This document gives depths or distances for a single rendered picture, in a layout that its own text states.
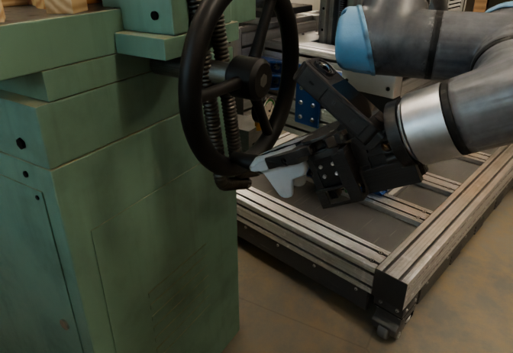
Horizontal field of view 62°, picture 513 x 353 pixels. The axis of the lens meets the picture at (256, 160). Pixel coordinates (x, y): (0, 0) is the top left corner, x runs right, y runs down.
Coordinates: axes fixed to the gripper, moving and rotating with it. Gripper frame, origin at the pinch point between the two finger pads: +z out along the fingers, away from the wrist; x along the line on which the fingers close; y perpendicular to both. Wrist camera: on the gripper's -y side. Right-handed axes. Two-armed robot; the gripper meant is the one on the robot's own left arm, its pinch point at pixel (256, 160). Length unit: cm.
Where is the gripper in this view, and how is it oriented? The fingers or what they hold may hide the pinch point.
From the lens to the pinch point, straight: 56.0
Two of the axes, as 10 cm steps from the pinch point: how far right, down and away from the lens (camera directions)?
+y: 4.1, 9.0, 1.4
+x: 5.1, -3.6, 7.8
